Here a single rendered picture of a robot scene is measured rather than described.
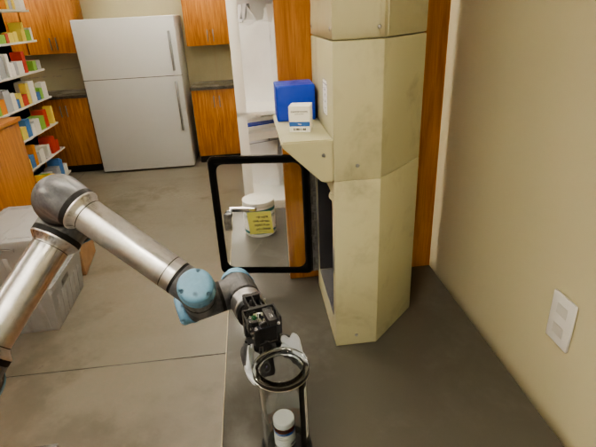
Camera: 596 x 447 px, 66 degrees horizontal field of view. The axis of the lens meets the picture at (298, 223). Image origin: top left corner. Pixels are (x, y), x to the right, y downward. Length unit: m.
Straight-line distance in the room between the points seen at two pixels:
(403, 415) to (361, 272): 0.34
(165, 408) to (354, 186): 1.78
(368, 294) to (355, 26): 0.64
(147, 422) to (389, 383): 1.57
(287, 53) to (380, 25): 0.41
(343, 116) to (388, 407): 0.66
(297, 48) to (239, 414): 0.96
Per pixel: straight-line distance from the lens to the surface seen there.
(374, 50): 1.02
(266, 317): 0.96
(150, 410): 2.59
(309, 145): 1.03
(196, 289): 0.96
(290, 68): 1.37
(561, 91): 1.07
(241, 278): 1.12
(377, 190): 1.09
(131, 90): 6.08
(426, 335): 1.36
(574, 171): 1.04
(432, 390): 1.20
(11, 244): 3.09
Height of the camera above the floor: 1.77
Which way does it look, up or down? 25 degrees down
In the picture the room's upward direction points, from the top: 3 degrees counter-clockwise
